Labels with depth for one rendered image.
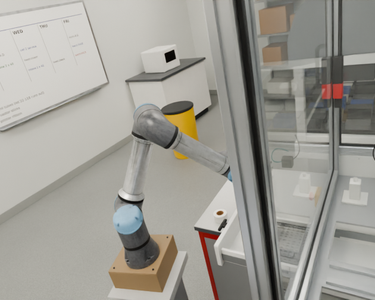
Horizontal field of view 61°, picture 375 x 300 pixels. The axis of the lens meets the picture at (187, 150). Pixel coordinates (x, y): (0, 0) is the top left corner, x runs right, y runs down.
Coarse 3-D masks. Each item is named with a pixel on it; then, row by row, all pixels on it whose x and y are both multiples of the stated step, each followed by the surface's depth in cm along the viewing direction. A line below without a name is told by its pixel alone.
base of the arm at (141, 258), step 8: (152, 240) 134; (128, 248) 128; (136, 248) 127; (144, 248) 128; (152, 248) 131; (128, 256) 130; (136, 256) 128; (144, 256) 128; (152, 256) 131; (128, 264) 131; (136, 264) 129; (144, 264) 129
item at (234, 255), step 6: (240, 234) 140; (234, 240) 137; (240, 240) 136; (234, 246) 134; (240, 246) 133; (222, 252) 126; (228, 252) 125; (234, 252) 123; (240, 252) 122; (228, 258) 126; (234, 258) 124; (240, 258) 122; (240, 264) 124
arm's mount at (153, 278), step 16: (160, 240) 142; (160, 256) 133; (176, 256) 146; (112, 272) 132; (128, 272) 129; (144, 272) 127; (160, 272) 129; (128, 288) 134; (144, 288) 131; (160, 288) 128
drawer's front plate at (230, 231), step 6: (234, 216) 137; (228, 222) 134; (234, 222) 136; (228, 228) 131; (234, 228) 136; (222, 234) 129; (228, 234) 131; (234, 234) 137; (222, 240) 127; (228, 240) 132; (216, 246) 124; (222, 246) 127; (228, 246) 132; (216, 252) 125; (222, 258) 128; (222, 264) 128
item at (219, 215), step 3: (216, 210) 164; (219, 210) 164; (222, 210) 163; (225, 210) 163; (213, 213) 163; (216, 213) 162; (219, 213) 164; (222, 213) 163; (225, 213) 161; (216, 216) 160; (219, 216) 159; (222, 216) 159; (225, 216) 159; (216, 219) 160; (219, 219) 159; (222, 219) 159; (216, 222) 161; (219, 222) 160
